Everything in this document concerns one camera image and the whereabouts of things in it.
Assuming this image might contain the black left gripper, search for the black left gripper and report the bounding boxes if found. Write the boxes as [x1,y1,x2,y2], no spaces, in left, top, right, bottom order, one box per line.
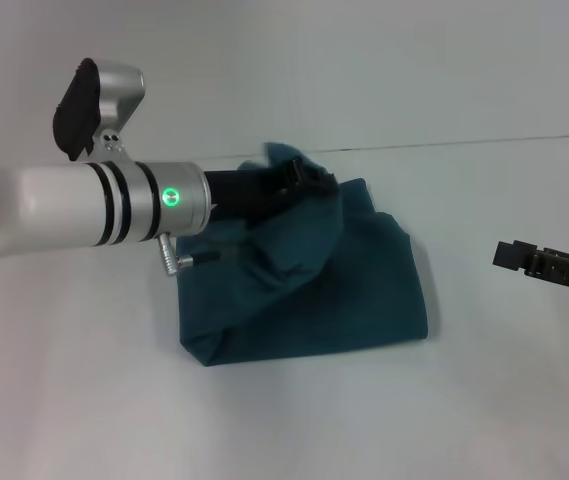
[202,157,339,221]

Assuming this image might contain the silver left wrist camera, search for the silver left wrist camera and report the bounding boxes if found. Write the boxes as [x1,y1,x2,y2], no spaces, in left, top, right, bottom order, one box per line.
[51,57,146,164]

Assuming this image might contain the left gripper cable with plug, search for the left gripper cable with plug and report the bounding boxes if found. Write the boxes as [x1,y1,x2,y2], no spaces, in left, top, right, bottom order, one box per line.
[156,233,223,277]

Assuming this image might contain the blue t-shirt with pink print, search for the blue t-shirt with pink print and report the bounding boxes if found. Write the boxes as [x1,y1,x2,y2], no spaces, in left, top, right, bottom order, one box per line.
[173,142,431,369]

